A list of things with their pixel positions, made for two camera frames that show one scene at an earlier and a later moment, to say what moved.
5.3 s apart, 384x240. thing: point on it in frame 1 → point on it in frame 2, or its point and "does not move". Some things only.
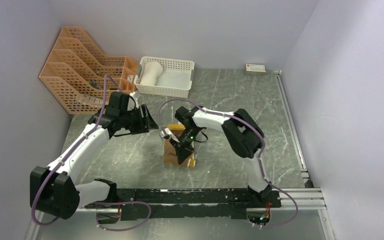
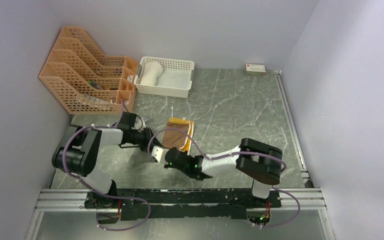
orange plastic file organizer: (75, 72) does not move
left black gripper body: (132, 119) → (141, 138)
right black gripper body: (187, 137) → (168, 166)
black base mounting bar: (226, 203) does not move
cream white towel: (152, 70) does not move
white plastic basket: (174, 80) does not move
